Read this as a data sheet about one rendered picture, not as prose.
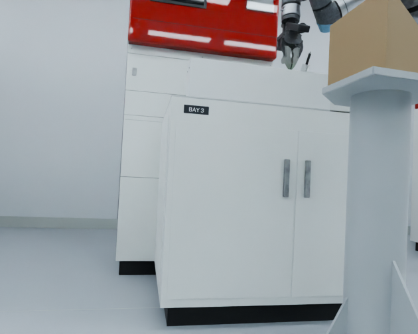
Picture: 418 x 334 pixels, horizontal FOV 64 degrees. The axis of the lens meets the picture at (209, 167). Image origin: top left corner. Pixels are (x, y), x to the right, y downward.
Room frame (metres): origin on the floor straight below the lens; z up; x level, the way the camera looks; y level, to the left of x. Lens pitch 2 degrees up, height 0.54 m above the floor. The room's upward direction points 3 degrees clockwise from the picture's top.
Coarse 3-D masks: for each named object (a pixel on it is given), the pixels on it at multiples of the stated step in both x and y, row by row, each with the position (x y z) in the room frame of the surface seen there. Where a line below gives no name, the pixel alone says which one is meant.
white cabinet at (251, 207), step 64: (192, 128) 1.17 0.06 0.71; (256, 128) 1.21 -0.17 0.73; (320, 128) 1.26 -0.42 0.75; (192, 192) 1.17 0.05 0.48; (256, 192) 1.21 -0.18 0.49; (320, 192) 1.26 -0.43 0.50; (192, 256) 1.17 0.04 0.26; (256, 256) 1.22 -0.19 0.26; (320, 256) 1.26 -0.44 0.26; (192, 320) 1.22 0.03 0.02; (256, 320) 1.26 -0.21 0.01; (320, 320) 1.31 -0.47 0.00
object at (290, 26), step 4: (288, 24) 1.27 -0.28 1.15; (292, 24) 1.24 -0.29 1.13; (296, 24) 1.21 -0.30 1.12; (300, 24) 1.19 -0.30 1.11; (304, 24) 1.19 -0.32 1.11; (288, 28) 1.27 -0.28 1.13; (292, 28) 1.24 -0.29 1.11; (296, 28) 1.21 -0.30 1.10; (300, 28) 1.19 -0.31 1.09; (304, 28) 1.19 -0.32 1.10; (308, 28) 1.20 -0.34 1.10; (300, 32) 1.21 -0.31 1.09; (304, 32) 1.21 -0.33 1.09
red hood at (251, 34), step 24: (144, 0) 1.69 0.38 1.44; (168, 0) 1.71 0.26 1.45; (192, 0) 1.74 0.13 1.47; (216, 0) 1.77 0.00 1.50; (240, 0) 1.79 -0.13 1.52; (264, 0) 1.82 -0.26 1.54; (144, 24) 1.69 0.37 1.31; (168, 24) 1.72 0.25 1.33; (192, 24) 1.74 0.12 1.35; (216, 24) 1.77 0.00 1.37; (240, 24) 1.79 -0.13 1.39; (264, 24) 1.82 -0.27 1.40; (168, 48) 1.77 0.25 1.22; (192, 48) 1.75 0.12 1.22; (216, 48) 1.77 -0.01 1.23; (240, 48) 1.79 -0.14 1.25; (264, 48) 1.82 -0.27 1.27
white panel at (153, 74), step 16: (128, 48) 1.73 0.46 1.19; (144, 48) 1.75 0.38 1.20; (160, 48) 1.76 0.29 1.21; (128, 64) 1.73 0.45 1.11; (144, 64) 1.75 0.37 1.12; (160, 64) 1.76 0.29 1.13; (176, 64) 1.78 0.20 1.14; (256, 64) 1.87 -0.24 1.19; (272, 64) 1.88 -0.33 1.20; (128, 80) 1.73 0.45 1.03; (144, 80) 1.75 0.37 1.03; (160, 80) 1.76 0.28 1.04; (176, 80) 1.78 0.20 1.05; (128, 96) 1.73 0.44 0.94; (144, 96) 1.75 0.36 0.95; (160, 96) 1.76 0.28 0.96; (128, 112) 1.73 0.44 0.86; (144, 112) 1.75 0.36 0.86; (160, 112) 1.76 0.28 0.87
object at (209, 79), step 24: (192, 72) 1.17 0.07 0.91; (216, 72) 1.18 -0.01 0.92; (240, 72) 1.20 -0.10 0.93; (264, 72) 1.22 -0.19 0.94; (288, 72) 1.24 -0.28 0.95; (312, 72) 1.25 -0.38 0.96; (192, 96) 1.17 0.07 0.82; (216, 96) 1.18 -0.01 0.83; (240, 96) 1.20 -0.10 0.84; (264, 96) 1.22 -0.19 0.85; (288, 96) 1.24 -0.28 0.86; (312, 96) 1.26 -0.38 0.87
